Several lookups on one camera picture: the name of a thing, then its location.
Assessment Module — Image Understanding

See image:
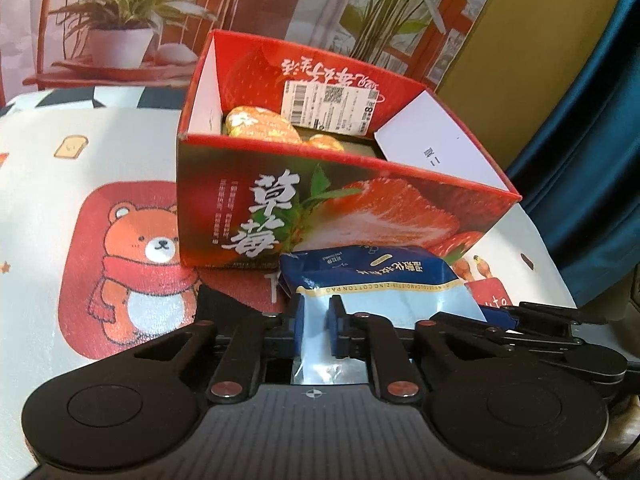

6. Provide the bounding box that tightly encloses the printed room scene backdrop cloth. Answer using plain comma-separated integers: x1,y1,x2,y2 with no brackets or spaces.
0,0,501,111

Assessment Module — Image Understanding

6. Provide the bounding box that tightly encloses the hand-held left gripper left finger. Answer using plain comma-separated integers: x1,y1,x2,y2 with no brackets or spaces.
135,285,313,406

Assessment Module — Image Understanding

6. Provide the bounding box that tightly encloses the bear print tablecloth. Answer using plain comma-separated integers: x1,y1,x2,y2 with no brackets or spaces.
0,85,578,461

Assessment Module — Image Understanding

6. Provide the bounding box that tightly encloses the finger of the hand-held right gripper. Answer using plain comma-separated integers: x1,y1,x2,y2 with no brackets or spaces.
430,310,586,361
487,302,581,333

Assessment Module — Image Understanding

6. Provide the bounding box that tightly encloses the blue cotton pad packet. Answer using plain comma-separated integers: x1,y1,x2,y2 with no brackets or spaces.
278,245,488,386

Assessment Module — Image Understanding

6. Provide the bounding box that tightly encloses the wooden panel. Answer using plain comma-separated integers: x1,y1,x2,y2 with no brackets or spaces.
435,0,628,126

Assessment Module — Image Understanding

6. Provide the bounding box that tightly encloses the orange foil snack packet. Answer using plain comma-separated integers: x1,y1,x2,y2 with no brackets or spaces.
305,134,346,153
223,105,303,143

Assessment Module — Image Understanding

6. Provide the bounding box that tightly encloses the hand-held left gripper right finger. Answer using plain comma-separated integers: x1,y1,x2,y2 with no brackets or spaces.
326,296,495,404

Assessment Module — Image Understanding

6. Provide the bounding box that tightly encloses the teal curtain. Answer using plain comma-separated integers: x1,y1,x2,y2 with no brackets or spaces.
500,0,640,306

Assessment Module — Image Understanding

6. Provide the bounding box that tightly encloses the red strawberry print cardboard box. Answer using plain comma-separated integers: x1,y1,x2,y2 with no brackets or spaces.
176,30,522,271

